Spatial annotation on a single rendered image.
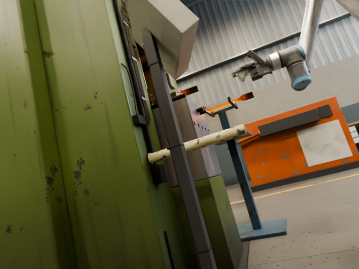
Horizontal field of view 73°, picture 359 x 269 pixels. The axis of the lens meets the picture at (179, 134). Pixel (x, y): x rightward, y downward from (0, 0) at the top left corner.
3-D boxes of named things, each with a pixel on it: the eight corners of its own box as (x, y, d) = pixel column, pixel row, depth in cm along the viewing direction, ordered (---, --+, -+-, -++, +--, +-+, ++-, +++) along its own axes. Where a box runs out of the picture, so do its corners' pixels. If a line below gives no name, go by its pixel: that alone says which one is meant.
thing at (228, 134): (247, 135, 102) (243, 124, 103) (246, 134, 97) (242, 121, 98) (154, 164, 114) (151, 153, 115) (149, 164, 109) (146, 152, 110)
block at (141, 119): (146, 124, 114) (143, 116, 115) (139, 123, 109) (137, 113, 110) (140, 126, 115) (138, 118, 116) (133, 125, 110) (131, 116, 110)
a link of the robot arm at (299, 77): (312, 85, 132) (304, 64, 135) (313, 79, 122) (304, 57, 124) (294, 92, 136) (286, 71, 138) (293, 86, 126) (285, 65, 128)
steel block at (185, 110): (221, 173, 159) (203, 110, 168) (208, 177, 124) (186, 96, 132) (147, 194, 176) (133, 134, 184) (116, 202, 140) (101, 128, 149)
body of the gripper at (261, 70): (250, 77, 134) (273, 69, 130) (246, 63, 135) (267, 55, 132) (251, 81, 141) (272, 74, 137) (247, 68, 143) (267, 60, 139)
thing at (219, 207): (243, 248, 150) (221, 174, 159) (236, 276, 115) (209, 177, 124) (162, 262, 166) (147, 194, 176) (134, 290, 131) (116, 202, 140)
